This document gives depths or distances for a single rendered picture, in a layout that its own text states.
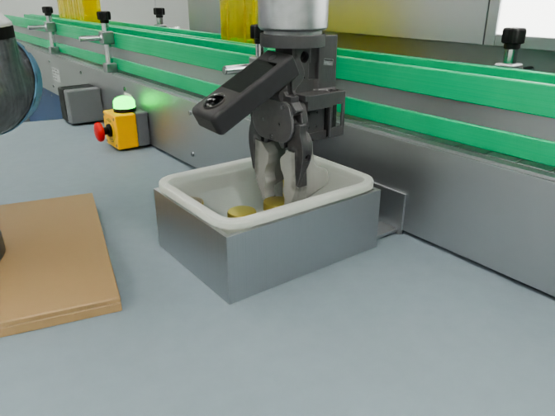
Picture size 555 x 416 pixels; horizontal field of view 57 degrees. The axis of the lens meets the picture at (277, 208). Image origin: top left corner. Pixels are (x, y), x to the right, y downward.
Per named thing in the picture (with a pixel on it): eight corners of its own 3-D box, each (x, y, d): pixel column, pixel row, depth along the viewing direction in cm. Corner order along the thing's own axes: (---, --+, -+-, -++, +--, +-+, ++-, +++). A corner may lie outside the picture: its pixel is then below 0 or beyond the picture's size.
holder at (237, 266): (405, 235, 69) (410, 180, 66) (229, 304, 53) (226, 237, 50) (320, 197, 81) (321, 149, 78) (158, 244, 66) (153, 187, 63)
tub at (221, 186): (378, 243, 65) (384, 179, 62) (228, 302, 53) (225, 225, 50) (293, 202, 78) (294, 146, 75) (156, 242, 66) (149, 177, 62)
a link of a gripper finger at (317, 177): (338, 215, 62) (333, 140, 60) (301, 229, 59) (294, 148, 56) (320, 211, 64) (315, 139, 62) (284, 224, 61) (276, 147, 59)
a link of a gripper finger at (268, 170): (301, 203, 67) (310, 137, 63) (264, 214, 64) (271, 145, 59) (286, 192, 69) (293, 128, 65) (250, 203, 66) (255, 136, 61)
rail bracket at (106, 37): (120, 73, 117) (112, 11, 112) (87, 77, 113) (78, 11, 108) (113, 72, 120) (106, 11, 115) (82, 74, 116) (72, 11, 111)
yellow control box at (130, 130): (151, 147, 107) (148, 111, 104) (116, 153, 103) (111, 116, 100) (138, 139, 112) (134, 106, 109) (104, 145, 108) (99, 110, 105)
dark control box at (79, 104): (105, 121, 127) (100, 87, 124) (72, 126, 123) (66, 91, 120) (93, 115, 133) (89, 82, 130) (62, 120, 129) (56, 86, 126)
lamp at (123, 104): (139, 111, 104) (138, 96, 103) (118, 114, 102) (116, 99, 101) (130, 107, 108) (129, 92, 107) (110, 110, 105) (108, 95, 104)
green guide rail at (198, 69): (263, 111, 77) (262, 55, 73) (257, 112, 76) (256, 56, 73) (10, 35, 206) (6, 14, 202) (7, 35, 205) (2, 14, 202)
